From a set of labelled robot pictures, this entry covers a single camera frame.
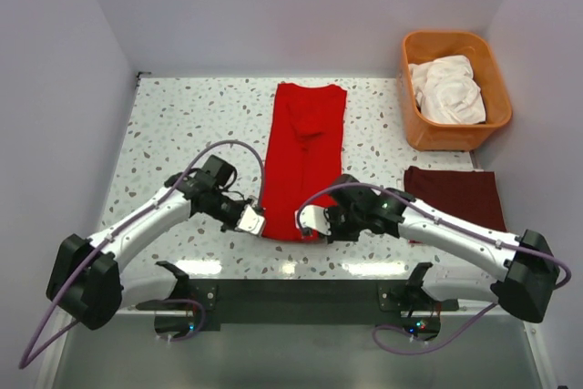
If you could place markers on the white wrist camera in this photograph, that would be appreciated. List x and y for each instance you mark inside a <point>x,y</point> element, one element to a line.
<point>251,221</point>
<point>312,220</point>

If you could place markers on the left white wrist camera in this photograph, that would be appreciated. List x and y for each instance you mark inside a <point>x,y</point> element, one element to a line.
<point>251,221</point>

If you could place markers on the orange plastic basket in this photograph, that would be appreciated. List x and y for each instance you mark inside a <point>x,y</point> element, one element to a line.
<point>427,45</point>

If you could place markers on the white crumpled t shirt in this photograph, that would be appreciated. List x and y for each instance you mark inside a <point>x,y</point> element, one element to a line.
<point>446,92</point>

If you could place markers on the aluminium rail frame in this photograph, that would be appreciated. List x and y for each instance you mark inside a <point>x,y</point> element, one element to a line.
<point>472,351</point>

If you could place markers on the white folded t shirt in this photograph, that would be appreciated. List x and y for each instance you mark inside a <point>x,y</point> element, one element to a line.
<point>400,184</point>

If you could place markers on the bright red t shirt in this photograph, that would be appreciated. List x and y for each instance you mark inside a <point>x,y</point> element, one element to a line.
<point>304,153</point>

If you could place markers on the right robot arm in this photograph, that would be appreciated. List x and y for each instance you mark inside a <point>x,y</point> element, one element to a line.
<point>517,272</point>

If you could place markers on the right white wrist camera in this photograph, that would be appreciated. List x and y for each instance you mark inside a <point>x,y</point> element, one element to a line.
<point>312,220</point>

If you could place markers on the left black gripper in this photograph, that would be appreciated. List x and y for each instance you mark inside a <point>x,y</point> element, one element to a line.
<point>243,203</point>

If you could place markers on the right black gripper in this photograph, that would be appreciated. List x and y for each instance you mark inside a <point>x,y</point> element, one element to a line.
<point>335,236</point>

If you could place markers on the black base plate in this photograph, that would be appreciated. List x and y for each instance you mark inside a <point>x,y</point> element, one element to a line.
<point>311,302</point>

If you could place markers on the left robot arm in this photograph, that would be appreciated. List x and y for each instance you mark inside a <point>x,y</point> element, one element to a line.
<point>87,280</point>

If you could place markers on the dark red folded t shirt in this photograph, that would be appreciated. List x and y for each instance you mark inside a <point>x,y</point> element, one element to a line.
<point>470,196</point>

